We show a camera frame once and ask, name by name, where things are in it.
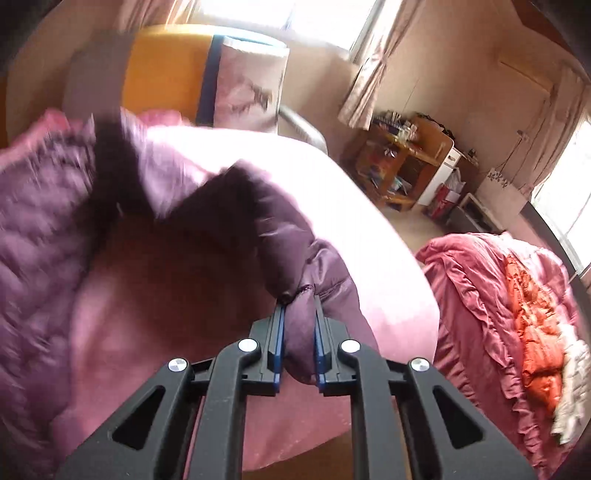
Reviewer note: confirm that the orange down garment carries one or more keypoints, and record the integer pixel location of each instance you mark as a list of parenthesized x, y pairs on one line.
[(535, 323)]

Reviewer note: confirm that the white cloth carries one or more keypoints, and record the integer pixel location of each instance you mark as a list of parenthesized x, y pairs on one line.
[(572, 392)]

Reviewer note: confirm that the purple down jacket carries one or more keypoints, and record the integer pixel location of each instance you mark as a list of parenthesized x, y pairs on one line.
[(41, 230)]

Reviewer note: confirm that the pink side curtain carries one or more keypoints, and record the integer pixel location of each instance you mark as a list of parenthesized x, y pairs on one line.
[(558, 129)]

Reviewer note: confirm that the white low stand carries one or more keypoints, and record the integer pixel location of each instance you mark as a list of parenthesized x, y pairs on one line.
[(478, 212)]

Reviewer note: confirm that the pink patterned curtain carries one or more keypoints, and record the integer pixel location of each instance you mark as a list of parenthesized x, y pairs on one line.
[(152, 11), (376, 78)]

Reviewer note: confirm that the grey metal bed rail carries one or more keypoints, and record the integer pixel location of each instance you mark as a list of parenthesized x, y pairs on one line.
[(305, 125)]

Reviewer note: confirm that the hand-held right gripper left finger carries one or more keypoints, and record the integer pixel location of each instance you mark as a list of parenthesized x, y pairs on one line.
[(277, 360)]

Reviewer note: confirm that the red bag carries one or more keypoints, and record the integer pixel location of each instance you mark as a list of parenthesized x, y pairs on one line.
[(443, 201)]

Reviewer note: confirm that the red ruffled quilt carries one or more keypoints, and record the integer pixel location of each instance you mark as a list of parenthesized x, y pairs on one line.
[(466, 295)]

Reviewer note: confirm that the side window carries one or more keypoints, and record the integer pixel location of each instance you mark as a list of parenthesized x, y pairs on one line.
[(568, 207)]

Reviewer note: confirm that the wooden desk with shelves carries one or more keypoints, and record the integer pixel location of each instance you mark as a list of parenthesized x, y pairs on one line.
[(392, 161)]

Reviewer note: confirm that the pink bed sheet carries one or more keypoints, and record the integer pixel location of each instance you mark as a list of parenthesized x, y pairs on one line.
[(369, 240)]

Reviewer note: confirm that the large bedroom window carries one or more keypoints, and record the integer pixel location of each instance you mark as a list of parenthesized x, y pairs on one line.
[(295, 18)]

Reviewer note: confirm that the deer print pillow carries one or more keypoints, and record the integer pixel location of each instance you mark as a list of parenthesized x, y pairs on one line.
[(244, 83)]

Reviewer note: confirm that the grey yellow blue headboard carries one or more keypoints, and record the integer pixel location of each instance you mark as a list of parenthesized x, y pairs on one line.
[(161, 69)]

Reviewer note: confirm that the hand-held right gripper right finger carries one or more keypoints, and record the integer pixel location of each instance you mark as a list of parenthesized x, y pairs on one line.
[(321, 364)]

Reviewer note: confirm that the white cabinet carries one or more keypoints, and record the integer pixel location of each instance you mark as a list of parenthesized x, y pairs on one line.
[(438, 175)]

